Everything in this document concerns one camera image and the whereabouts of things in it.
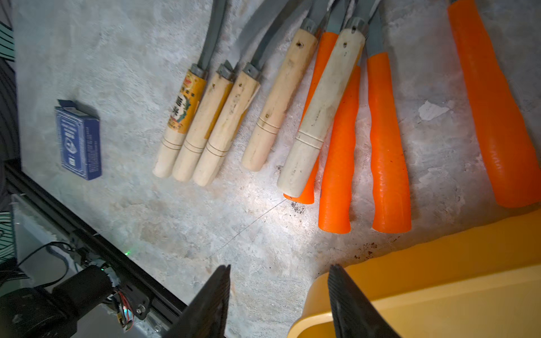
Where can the large wooden handle sickle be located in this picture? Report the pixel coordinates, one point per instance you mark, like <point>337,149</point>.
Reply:
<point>325,102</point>

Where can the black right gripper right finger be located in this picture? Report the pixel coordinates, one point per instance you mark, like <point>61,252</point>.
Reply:
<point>352,313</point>

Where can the blue playing card box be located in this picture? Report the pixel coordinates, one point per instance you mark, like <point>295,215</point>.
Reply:
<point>79,140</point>

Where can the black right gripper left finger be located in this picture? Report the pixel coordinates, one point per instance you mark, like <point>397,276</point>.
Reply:
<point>206,316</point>

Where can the labelled wooden handle sickle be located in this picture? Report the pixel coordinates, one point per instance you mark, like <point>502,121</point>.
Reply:
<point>187,101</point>

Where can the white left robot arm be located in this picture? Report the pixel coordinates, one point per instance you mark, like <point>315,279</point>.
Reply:
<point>53,309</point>

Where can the yellow plastic storage tray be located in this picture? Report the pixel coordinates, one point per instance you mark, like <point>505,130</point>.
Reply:
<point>483,282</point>

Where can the orange handle sickle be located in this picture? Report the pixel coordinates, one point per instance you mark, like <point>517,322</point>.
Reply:
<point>507,150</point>
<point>336,188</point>
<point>330,30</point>
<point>391,193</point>

